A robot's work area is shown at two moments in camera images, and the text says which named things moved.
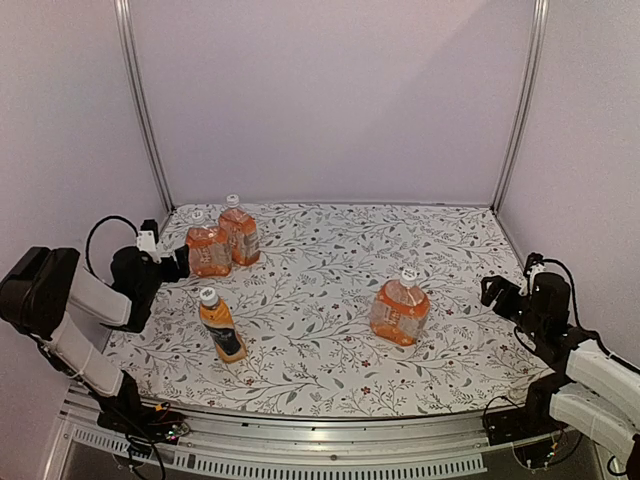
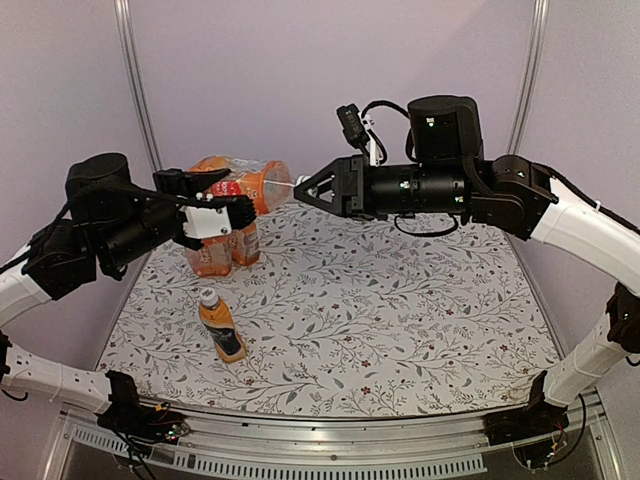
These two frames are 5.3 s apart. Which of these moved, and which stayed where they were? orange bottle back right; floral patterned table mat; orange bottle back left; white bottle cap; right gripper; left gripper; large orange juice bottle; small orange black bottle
Moved: white bottle cap; right gripper; large orange juice bottle; left gripper
Stayed: floral patterned table mat; orange bottle back right; orange bottle back left; small orange black bottle
